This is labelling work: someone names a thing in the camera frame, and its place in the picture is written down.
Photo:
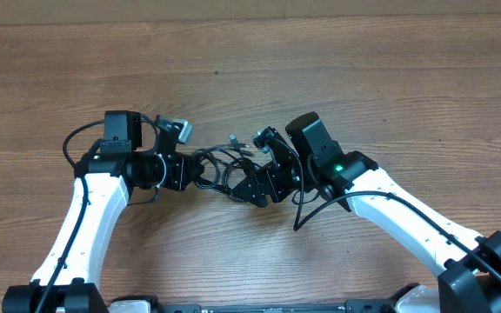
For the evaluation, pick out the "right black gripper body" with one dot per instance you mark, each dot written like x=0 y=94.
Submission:
x=285 y=181

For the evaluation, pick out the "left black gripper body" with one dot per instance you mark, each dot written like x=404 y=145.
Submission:
x=174 y=170

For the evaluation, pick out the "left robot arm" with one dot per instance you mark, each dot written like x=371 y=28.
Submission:
x=134 y=152

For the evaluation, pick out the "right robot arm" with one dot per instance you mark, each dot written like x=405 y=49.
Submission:
x=466 y=264

